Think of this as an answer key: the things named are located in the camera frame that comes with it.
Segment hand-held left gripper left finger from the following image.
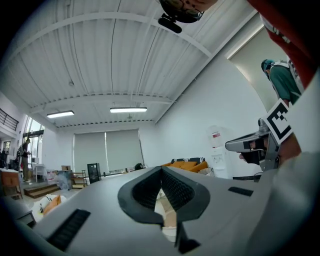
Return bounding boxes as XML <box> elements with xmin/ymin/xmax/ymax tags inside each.
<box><xmin>32</xmin><ymin>165</ymin><xmax>177</xmax><ymax>256</ymax></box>

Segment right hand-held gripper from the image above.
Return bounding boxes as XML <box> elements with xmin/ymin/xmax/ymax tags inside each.
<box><xmin>224</xmin><ymin>98</ymin><xmax>294</xmax><ymax>171</ymax></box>

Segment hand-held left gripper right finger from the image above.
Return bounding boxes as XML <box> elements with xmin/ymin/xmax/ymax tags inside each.
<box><xmin>161</xmin><ymin>166</ymin><xmax>273</xmax><ymax>256</ymax></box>

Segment person's right forearm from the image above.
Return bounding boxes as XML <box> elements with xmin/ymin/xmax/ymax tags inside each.
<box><xmin>278</xmin><ymin>132</ymin><xmax>303</xmax><ymax>165</ymax></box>

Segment low wooden shelf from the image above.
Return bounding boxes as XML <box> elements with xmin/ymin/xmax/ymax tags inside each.
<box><xmin>71</xmin><ymin>169</ymin><xmax>88</xmax><ymax>189</ymax></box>

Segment black mini fridge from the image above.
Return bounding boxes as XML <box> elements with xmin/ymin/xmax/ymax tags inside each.
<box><xmin>86</xmin><ymin>162</ymin><xmax>102</xmax><ymax>185</ymax></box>

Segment white orange pillow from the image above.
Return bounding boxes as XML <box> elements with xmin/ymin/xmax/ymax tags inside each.
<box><xmin>33</xmin><ymin>194</ymin><xmax>68</xmax><ymax>222</ymax></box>

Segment clear plastic bag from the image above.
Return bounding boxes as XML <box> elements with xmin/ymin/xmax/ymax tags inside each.
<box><xmin>53</xmin><ymin>171</ymin><xmax>73</xmax><ymax>191</ymax></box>

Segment black white striped blanket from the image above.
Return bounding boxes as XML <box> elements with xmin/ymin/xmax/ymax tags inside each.
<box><xmin>171</xmin><ymin>157</ymin><xmax>206</xmax><ymax>164</ymax></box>

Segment orange sofa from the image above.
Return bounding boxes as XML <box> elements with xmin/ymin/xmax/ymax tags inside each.
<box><xmin>161</xmin><ymin>157</ymin><xmax>213</xmax><ymax>177</ymax></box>

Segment grey roller blind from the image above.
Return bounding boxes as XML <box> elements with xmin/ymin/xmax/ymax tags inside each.
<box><xmin>105</xmin><ymin>129</ymin><xmax>145</xmax><ymax>172</ymax></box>
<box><xmin>73</xmin><ymin>131</ymin><xmax>107</xmax><ymax>173</ymax></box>

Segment wooden steps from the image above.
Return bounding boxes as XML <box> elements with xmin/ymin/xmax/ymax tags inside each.
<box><xmin>23</xmin><ymin>183</ymin><xmax>61</xmax><ymax>200</ymax></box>

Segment white chair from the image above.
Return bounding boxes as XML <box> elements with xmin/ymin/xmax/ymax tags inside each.
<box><xmin>31</xmin><ymin>163</ymin><xmax>48</xmax><ymax>183</ymax></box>

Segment wooden cabinet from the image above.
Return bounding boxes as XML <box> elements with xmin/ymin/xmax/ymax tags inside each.
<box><xmin>0</xmin><ymin>169</ymin><xmax>23</xmax><ymax>200</ymax></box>

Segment ceiling light panel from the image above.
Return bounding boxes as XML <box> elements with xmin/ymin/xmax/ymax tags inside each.
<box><xmin>109</xmin><ymin>107</ymin><xmax>148</xmax><ymax>114</ymax></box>
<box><xmin>46</xmin><ymin>110</ymin><xmax>75</xmax><ymax>119</ymax></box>

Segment person's red vest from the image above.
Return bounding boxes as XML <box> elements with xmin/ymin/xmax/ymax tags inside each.
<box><xmin>246</xmin><ymin>0</ymin><xmax>320</xmax><ymax>90</ymax></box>

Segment black metal railing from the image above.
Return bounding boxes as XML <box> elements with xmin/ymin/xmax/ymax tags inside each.
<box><xmin>0</xmin><ymin>107</ymin><xmax>20</xmax><ymax>132</ymax></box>

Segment person's head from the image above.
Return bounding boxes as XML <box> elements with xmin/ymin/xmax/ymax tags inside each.
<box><xmin>158</xmin><ymin>0</ymin><xmax>218</xmax><ymax>24</ymax></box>

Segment black head-mounted camera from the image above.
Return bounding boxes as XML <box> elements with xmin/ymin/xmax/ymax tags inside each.
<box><xmin>157</xmin><ymin>13</ymin><xmax>183</xmax><ymax>34</ymax></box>

